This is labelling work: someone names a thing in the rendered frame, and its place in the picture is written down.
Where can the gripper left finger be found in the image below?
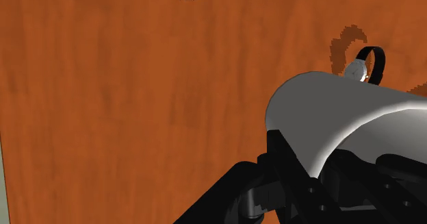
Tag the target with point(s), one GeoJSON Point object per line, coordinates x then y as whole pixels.
{"type": "Point", "coordinates": [287, 190]}

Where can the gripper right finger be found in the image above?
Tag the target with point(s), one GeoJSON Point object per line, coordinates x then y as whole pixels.
{"type": "Point", "coordinates": [373, 190]}

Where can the white rounded curved object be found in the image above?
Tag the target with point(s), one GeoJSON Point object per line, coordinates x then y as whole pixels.
{"type": "Point", "coordinates": [320, 113]}

